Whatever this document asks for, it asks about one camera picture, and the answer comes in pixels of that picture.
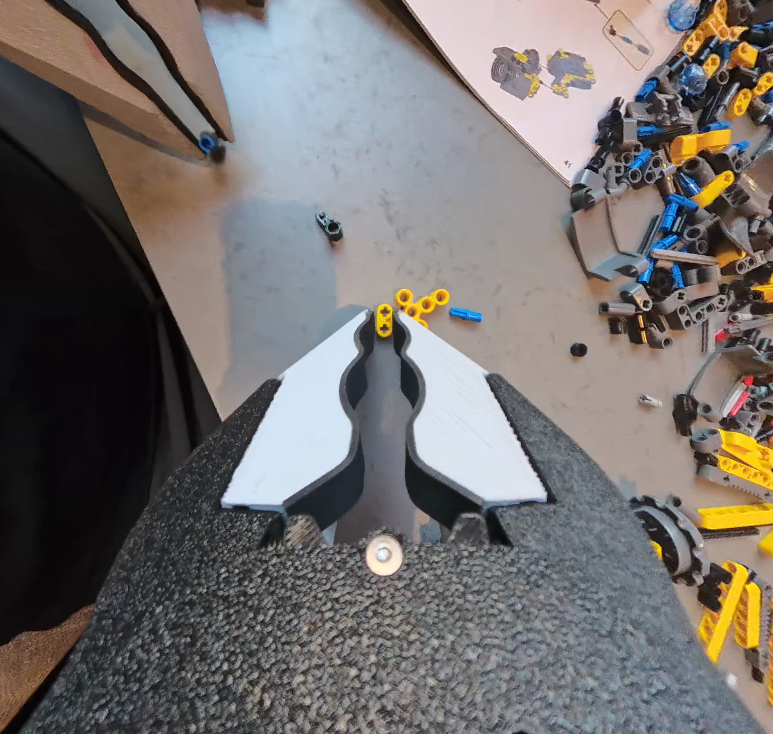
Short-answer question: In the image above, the yellow ring cluster brick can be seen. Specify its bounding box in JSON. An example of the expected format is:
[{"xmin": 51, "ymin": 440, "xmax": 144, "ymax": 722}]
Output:
[{"xmin": 394, "ymin": 287, "xmax": 451, "ymax": 329}]

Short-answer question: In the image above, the white building instruction booklet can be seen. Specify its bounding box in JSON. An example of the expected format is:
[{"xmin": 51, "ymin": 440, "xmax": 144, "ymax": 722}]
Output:
[{"xmin": 371, "ymin": 0, "xmax": 695, "ymax": 186}]

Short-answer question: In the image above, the grey desk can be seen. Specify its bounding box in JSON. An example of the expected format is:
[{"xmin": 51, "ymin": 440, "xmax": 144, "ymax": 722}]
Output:
[{"xmin": 81, "ymin": 0, "xmax": 773, "ymax": 729}]

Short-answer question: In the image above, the person's dark clothing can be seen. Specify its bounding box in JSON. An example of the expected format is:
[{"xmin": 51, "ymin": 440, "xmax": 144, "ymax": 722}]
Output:
[{"xmin": 0, "ymin": 54, "xmax": 221, "ymax": 647}]

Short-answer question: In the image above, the grey and black toy wheel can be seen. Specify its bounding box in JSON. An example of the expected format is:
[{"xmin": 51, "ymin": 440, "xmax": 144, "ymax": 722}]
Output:
[{"xmin": 630, "ymin": 494, "xmax": 712, "ymax": 588}]

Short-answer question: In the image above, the pile of toy brick parts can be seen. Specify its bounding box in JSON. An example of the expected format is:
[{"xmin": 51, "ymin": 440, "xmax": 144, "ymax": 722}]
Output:
[{"xmin": 562, "ymin": 0, "xmax": 773, "ymax": 686}]

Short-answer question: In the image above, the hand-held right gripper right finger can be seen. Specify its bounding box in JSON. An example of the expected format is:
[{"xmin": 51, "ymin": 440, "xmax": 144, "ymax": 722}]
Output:
[{"xmin": 394, "ymin": 311, "xmax": 550, "ymax": 529}]

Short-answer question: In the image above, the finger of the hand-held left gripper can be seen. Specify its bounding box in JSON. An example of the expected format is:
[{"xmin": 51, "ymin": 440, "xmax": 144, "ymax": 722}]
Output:
[
  {"xmin": 95, "ymin": 0, "xmax": 236, "ymax": 144},
  {"xmin": 0, "ymin": 0, "xmax": 209, "ymax": 161}
]

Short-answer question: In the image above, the transparent blue round plate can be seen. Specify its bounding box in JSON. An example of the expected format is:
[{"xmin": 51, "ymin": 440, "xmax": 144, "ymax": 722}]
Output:
[{"xmin": 667, "ymin": 0, "xmax": 703, "ymax": 32}]

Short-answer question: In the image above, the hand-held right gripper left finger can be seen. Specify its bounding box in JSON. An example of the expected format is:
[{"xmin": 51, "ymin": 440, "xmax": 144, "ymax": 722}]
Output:
[{"xmin": 219, "ymin": 308, "xmax": 375, "ymax": 529}]

